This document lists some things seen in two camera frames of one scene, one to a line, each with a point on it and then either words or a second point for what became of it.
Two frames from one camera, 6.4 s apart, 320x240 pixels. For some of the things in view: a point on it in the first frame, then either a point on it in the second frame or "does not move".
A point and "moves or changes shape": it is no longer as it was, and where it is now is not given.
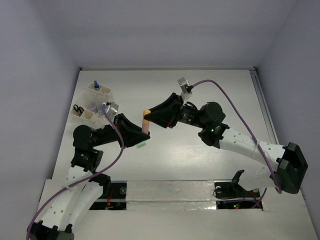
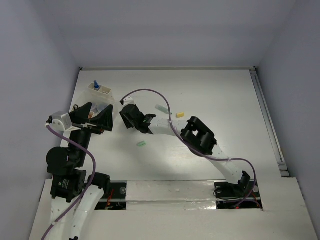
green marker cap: (141, 144) does not move
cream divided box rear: (99, 89) does not move
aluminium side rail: (271, 131) does not move
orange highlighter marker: (145, 127) moves or changes shape
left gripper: (131, 133) -> (104, 120)
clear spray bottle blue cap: (96, 86) does not move
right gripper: (167, 114) -> (128, 122)
